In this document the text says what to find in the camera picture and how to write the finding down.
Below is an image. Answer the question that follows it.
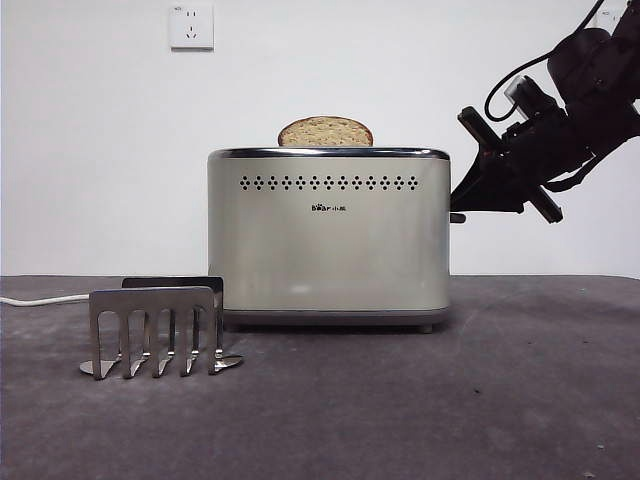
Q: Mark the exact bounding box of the cream toaster with chrome trim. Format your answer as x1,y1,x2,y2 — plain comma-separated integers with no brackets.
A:
206,146,453,335

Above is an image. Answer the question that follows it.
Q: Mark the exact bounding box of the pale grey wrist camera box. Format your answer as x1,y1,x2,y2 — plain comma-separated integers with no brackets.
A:
503,74,569,124

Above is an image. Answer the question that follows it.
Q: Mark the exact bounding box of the stainless steel toast rack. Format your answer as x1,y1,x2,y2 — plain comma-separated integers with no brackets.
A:
78,276,246,381

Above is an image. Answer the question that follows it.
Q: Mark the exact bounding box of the white power cable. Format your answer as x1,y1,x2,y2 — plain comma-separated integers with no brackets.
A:
0,293,91,307

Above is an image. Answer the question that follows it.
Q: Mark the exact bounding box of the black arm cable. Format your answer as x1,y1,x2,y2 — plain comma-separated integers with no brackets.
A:
542,130,640,194

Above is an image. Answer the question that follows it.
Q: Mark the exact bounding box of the brown-crusted bread slice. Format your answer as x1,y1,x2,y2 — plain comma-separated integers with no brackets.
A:
277,115,375,148

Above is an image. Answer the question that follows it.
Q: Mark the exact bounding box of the black camera cable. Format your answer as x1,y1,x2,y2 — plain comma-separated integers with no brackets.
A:
484,0,609,124

